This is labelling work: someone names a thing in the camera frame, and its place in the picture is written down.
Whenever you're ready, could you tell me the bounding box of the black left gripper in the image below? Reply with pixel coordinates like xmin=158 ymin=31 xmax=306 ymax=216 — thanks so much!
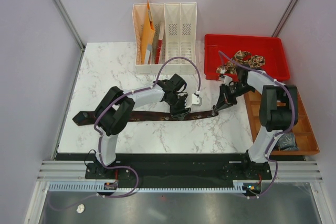
xmin=165 ymin=94 xmax=191 ymax=121

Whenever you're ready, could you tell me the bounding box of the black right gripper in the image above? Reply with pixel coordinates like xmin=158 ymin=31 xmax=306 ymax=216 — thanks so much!
xmin=215 ymin=82 xmax=254 ymax=112

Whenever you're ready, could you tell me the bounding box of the dark red patterned tie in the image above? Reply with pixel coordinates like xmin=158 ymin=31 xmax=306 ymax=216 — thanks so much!
xmin=72 ymin=110 xmax=219 ymax=126

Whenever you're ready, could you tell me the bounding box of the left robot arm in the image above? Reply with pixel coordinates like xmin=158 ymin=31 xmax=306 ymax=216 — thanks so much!
xmin=94 ymin=74 xmax=191 ymax=178

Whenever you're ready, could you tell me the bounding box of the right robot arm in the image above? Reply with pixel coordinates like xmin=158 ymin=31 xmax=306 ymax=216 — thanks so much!
xmin=213 ymin=67 xmax=299 ymax=179

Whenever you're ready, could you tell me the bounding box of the floral cream patterned tie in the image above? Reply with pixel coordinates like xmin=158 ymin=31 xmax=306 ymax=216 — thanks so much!
xmin=216 ymin=50 xmax=265 ymax=74

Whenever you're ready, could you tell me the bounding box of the red plastic bin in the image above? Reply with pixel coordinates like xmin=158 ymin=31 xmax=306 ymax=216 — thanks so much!
xmin=204 ymin=34 xmax=290 ymax=81

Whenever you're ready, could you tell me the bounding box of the blue-grey rolled tie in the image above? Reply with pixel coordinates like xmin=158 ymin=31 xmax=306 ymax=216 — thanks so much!
xmin=276 ymin=132 xmax=299 ymax=151

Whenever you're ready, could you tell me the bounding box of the grey folder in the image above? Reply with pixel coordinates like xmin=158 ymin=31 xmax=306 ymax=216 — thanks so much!
xmin=144 ymin=44 xmax=152 ymax=65

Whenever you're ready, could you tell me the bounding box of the orange envelope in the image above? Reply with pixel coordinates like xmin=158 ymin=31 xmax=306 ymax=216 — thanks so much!
xmin=140 ymin=1 xmax=155 ymax=65

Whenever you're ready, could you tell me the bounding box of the white file organizer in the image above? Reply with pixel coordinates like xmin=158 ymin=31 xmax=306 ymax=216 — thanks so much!
xmin=132 ymin=2 xmax=197 ymax=75

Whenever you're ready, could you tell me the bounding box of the red white booklet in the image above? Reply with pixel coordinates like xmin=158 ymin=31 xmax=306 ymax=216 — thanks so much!
xmin=154 ymin=22 xmax=165 ymax=65

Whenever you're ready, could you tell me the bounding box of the brown compartment tray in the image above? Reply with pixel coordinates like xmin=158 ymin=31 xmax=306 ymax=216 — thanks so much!
xmin=244 ymin=91 xmax=320 ymax=156

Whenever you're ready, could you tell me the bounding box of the crumpled white paper ball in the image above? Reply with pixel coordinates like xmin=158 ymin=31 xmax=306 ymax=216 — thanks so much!
xmin=76 ymin=204 xmax=85 ymax=214

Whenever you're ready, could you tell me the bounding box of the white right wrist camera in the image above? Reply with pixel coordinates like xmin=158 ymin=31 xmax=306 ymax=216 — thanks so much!
xmin=219 ymin=74 xmax=233 ymax=86

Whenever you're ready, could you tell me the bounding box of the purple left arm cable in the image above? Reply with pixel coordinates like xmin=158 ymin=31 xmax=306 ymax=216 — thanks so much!
xmin=93 ymin=57 xmax=202 ymax=168

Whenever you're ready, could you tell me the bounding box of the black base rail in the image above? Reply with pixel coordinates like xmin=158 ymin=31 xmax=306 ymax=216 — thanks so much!
xmin=85 ymin=153 xmax=272 ymax=187

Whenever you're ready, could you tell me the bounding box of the white cable duct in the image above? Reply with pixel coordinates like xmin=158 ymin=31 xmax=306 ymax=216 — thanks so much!
xmin=48 ymin=181 xmax=260 ymax=193

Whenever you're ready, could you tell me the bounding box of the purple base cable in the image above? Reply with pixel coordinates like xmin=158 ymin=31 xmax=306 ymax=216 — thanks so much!
xmin=47 ymin=165 xmax=140 ymax=212

